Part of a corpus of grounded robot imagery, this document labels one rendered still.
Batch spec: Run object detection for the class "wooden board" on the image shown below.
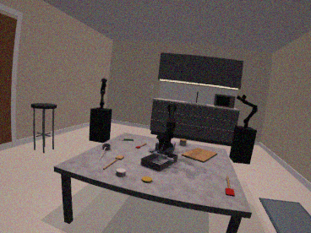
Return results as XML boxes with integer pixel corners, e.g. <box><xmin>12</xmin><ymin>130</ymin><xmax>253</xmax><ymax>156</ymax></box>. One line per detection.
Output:
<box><xmin>181</xmin><ymin>148</ymin><xmax>217</xmax><ymax>163</ymax></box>

